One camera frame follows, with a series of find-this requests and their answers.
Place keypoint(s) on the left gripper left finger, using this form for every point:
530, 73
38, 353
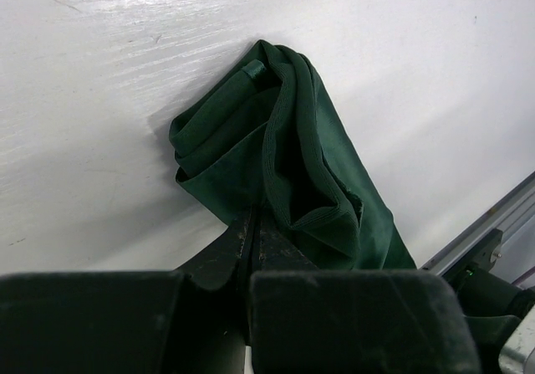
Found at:
186, 320

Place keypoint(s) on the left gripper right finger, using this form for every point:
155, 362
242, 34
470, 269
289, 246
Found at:
308, 320

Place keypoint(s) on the dark green cloth napkin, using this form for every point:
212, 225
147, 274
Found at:
267, 134

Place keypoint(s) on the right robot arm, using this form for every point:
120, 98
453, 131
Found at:
494, 309

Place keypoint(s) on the aluminium frame rail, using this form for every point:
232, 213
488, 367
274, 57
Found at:
503, 215

